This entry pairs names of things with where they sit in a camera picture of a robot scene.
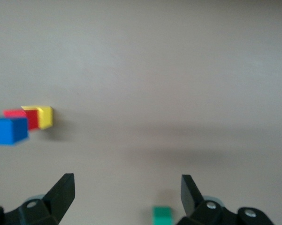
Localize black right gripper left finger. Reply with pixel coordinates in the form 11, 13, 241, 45
0, 173, 75, 225

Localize blue block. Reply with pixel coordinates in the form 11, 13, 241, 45
0, 117, 29, 146

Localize green block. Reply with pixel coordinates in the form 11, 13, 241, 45
152, 206, 173, 225

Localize yellow block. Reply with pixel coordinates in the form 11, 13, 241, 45
21, 105, 53, 130

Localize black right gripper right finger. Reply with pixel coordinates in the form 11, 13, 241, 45
175, 174, 274, 225

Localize red block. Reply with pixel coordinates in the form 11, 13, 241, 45
3, 109, 40, 131

